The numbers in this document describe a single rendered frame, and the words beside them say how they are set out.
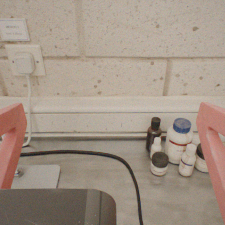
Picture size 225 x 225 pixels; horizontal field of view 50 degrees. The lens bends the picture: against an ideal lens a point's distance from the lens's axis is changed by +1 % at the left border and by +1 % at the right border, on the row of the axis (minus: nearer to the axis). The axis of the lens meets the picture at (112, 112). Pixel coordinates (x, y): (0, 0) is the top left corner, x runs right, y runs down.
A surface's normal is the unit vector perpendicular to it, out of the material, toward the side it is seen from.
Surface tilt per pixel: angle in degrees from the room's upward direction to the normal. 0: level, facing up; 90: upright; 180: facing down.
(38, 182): 0
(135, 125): 90
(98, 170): 0
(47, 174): 0
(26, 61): 90
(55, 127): 90
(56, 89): 90
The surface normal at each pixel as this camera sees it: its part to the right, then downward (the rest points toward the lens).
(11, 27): 0.00, 0.59
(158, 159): 0.00, -0.80
